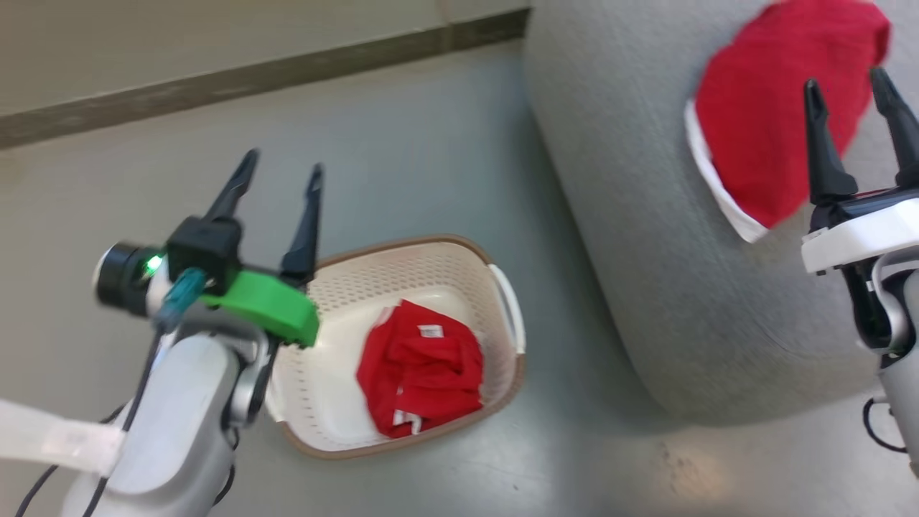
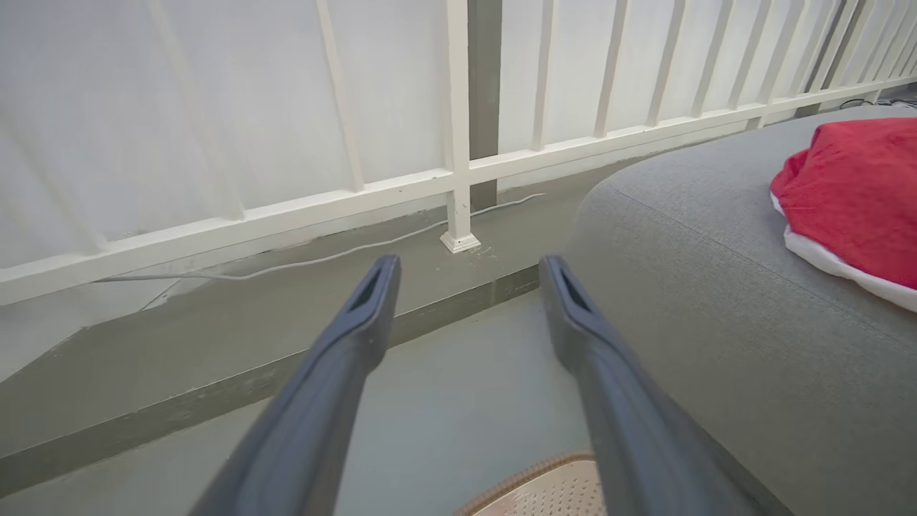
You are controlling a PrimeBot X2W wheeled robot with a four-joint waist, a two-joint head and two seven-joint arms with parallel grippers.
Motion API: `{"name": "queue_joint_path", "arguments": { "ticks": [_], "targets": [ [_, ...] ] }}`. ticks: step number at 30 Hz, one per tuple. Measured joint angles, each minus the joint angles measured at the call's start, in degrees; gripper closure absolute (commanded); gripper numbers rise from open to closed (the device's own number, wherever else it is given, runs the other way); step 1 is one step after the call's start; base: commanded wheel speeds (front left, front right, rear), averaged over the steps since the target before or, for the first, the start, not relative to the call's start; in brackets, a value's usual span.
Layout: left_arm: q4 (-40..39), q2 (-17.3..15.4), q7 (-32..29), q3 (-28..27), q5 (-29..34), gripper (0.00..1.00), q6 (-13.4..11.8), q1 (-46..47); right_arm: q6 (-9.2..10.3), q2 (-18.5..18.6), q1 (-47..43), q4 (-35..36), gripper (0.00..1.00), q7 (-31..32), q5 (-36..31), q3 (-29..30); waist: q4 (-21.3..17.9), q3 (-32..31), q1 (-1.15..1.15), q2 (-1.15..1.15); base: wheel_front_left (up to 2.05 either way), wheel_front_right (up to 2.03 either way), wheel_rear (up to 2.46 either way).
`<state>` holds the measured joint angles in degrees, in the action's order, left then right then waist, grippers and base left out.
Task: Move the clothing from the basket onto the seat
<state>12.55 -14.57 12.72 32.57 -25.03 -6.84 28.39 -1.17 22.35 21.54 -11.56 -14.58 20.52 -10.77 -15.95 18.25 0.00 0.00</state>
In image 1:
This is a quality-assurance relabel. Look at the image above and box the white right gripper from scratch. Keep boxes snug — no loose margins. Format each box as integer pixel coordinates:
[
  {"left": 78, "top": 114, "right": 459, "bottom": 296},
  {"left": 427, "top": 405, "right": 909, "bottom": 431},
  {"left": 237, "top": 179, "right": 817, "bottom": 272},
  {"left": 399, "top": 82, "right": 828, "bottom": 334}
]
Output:
[{"left": 800, "top": 65, "right": 919, "bottom": 275}]

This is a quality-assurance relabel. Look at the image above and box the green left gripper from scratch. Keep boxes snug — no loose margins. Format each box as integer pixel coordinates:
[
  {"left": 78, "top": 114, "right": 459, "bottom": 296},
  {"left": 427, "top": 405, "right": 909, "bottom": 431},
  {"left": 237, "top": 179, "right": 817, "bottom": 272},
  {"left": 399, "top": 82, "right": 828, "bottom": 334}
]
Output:
[{"left": 201, "top": 148, "right": 325, "bottom": 350}]

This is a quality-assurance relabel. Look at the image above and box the red garment with white hem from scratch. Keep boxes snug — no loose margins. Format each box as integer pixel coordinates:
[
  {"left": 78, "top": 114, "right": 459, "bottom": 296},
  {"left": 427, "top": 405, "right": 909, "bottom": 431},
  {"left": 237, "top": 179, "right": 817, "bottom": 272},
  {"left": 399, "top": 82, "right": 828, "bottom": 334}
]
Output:
[{"left": 684, "top": 0, "right": 893, "bottom": 244}]

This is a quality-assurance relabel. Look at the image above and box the red garment with white label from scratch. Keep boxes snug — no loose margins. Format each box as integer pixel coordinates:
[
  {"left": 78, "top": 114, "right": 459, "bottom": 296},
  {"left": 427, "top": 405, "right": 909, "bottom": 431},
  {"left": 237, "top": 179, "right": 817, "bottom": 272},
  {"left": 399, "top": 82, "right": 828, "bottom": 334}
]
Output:
[{"left": 355, "top": 299, "right": 486, "bottom": 439}]

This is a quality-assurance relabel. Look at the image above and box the cream perforated laundry basket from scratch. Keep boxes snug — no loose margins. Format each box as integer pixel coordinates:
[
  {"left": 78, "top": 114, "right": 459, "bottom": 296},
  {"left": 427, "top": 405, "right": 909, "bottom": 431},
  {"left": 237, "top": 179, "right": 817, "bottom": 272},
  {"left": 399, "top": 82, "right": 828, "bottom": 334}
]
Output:
[{"left": 263, "top": 234, "right": 527, "bottom": 461}]

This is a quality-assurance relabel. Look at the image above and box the grey fabric sofa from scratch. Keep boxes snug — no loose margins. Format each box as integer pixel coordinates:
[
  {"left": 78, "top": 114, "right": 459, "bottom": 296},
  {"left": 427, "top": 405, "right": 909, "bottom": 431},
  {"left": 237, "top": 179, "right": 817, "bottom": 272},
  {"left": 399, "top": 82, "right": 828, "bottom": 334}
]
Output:
[{"left": 523, "top": 0, "right": 919, "bottom": 426}]

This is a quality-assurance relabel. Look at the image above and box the white tape strip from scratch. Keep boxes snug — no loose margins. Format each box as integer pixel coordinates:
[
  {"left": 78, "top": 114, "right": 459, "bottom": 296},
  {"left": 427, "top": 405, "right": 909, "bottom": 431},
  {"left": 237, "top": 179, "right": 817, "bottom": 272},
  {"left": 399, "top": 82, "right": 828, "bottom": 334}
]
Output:
[{"left": 0, "top": 398, "right": 128, "bottom": 476}]

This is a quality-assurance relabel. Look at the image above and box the black cable with teal plug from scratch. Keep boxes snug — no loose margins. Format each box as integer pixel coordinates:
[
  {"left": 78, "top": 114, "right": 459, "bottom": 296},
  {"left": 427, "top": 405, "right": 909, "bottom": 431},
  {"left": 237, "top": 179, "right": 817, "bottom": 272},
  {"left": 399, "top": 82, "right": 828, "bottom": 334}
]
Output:
[{"left": 13, "top": 268, "right": 210, "bottom": 517}]

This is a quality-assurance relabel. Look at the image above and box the thin black looped cable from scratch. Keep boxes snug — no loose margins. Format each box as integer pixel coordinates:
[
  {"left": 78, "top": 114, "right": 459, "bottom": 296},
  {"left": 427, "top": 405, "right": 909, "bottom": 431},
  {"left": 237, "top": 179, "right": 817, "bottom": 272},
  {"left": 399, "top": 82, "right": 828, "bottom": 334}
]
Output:
[{"left": 862, "top": 395, "right": 907, "bottom": 455}]

